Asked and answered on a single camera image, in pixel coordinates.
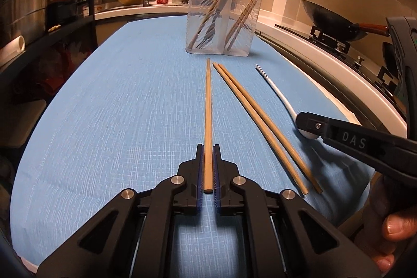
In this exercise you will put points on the black wok red handle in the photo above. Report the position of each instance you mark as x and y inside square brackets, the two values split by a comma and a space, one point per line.
[338, 27]

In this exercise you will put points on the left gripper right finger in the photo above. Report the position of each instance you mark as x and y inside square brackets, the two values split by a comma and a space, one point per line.
[283, 235]

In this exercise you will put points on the stacked steel pots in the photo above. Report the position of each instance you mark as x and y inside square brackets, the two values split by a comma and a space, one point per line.
[23, 17]

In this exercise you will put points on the black storage shelf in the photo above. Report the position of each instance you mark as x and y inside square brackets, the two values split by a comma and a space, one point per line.
[49, 4]

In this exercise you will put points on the white paper roll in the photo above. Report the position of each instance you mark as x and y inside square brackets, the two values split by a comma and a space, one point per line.
[13, 49]

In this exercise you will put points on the blue table mat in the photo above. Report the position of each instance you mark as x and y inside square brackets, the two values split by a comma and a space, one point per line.
[134, 110]

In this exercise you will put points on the white ceramic spoon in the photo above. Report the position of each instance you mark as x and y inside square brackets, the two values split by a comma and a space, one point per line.
[285, 102]

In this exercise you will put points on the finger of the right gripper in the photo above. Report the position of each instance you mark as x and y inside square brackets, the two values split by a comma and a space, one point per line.
[388, 154]

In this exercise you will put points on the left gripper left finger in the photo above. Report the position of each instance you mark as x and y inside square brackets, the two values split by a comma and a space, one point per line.
[132, 235]

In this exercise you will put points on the white handled steel fork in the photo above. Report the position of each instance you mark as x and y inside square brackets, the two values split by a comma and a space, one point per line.
[208, 37]

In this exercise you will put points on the person's right hand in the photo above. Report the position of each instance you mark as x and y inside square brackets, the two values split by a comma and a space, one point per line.
[383, 228]

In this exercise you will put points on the clear plastic utensil holder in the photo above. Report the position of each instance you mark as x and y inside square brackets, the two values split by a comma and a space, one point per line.
[197, 9]

